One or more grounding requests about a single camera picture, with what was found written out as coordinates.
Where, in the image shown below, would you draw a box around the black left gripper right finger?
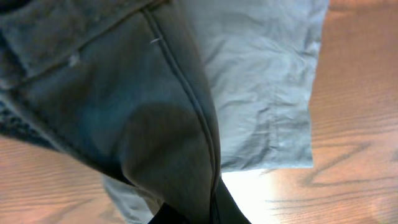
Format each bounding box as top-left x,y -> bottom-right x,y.
214,179 -> 251,224

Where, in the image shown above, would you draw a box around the grey shorts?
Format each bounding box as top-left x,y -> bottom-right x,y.
1,0 -> 329,223

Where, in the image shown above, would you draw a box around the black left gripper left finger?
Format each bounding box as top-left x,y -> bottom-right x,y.
148,203 -> 189,224

